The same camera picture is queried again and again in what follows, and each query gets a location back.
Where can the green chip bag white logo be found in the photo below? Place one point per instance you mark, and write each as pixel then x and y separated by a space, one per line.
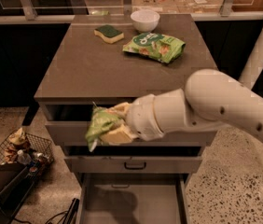
pixel 158 47

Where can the open bottom drawer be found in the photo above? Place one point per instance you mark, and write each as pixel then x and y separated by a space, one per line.
pixel 132 199

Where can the dark brown robot base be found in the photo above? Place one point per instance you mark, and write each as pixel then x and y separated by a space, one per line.
pixel 14 187

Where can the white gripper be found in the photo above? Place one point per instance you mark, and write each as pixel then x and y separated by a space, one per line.
pixel 141 116

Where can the green yellow sponge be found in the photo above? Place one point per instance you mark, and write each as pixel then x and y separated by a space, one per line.
pixel 109 34

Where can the clear plastic bottle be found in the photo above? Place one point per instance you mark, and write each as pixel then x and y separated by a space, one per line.
pixel 23 157

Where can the black wire basket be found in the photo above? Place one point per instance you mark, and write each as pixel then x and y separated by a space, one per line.
pixel 40 152

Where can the green jalapeno chip bag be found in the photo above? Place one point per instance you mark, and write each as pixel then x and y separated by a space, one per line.
pixel 102 120

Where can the crumpled snack bag in basket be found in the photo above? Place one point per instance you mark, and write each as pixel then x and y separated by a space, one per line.
pixel 18 144

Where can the cardboard box left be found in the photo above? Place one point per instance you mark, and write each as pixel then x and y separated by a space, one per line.
pixel 160 6

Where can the middle drawer black handle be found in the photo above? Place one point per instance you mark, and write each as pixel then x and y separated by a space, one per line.
pixel 135 164

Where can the grey drawer cabinet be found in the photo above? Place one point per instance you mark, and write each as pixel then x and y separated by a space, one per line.
pixel 85 72

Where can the white bowl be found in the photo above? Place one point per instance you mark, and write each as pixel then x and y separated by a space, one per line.
pixel 145 20

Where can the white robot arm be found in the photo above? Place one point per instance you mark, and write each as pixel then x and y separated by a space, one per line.
pixel 194 98

